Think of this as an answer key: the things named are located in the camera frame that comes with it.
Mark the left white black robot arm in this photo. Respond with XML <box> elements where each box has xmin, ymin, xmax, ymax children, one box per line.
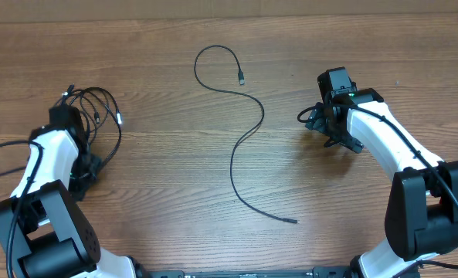
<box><xmin>0</xmin><ymin>104</ymin><xmax>147</xmax><ymax>278</ymax></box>

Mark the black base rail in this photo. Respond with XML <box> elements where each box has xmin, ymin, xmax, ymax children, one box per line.
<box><xmin>137</xmin><ymin>266</ymin><xmax>362</xmax><ymax>278</ymax></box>

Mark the black cable with USB plug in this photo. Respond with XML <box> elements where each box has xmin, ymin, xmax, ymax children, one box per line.
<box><xmin>54</xmin><ymin>83</ymin><xmax>110</xmax><ymax>146</ymax></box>

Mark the black USB cable bundle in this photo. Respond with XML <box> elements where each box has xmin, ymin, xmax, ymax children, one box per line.
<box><xmin>193</xmin><ymin>44</ymin><xmax>300</xmax><ymax>225</ymax></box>

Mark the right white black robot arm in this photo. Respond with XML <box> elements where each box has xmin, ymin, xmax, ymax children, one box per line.
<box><xmin>297</xmin><ymin>67</ymin><xmax>458</xmax><ymax>277</ymax></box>

